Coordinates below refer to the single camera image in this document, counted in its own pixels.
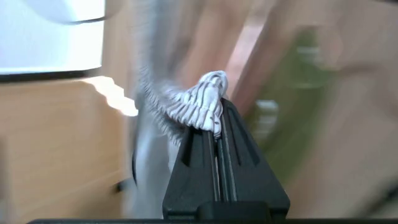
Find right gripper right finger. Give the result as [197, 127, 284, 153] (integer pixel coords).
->
[217, 98, 291, 218]

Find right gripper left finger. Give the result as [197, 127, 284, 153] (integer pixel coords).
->
[162, 127, 220, 218]

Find green long-sleeved shirt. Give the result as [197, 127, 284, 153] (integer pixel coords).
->
[244, 26, 338, 187]

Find pale grey shorts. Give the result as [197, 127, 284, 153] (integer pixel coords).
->
[123, 70, 229, 218]

